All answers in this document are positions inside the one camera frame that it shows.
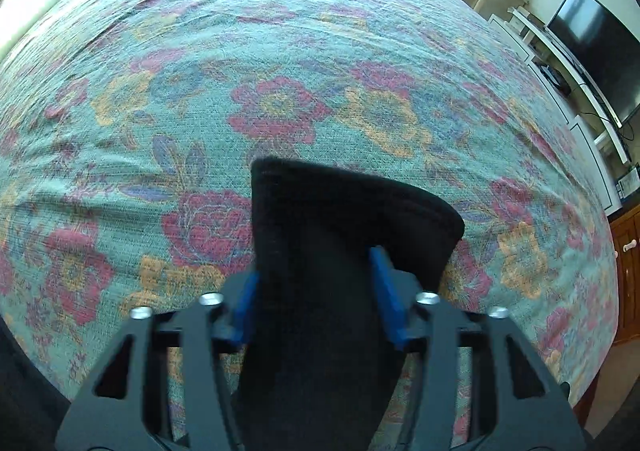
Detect black pants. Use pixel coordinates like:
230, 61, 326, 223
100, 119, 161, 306
234, 158, 464, 450

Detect brown wooden cabinet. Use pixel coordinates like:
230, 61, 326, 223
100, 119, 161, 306
611, 205, 640, 345

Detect white tv console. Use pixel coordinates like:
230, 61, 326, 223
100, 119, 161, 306
488, 9, 629, 216

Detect floral bedspread bed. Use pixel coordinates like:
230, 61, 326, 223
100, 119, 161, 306
1, 0, 618, 450

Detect black flat television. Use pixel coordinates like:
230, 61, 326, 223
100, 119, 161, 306
547, 0, 639, 127

